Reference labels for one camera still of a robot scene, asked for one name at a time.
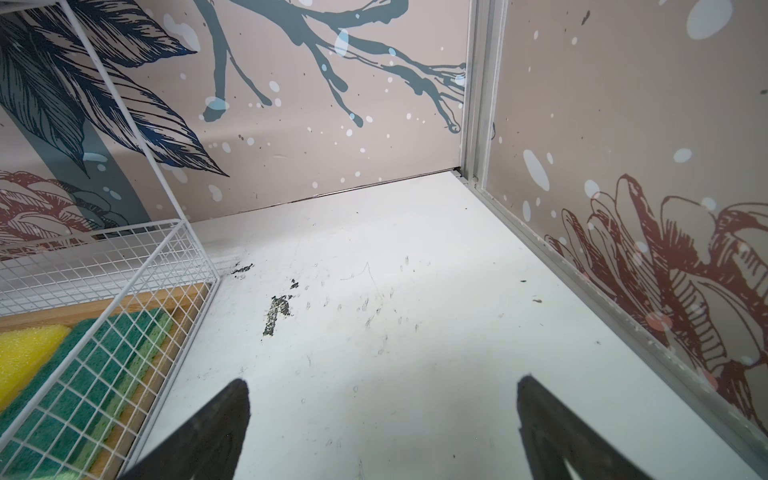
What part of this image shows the white wire three-tier shelf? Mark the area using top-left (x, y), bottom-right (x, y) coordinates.
top-left (1, 1), bottom-right (220, 478)

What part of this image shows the dark green sponge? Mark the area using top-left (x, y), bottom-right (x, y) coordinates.
top-left (1, 309), bottom-right (173, 479)

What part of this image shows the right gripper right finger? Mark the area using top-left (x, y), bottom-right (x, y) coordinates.
top-left (517, 375), bottom-right (650, 480)

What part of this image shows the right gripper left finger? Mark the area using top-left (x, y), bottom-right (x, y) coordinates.
top-left (121, 379), bottom-right (250, 479)

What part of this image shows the yellow sponge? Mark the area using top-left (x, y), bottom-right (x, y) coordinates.
top-left (0, 325), bottom-right (71, 411)

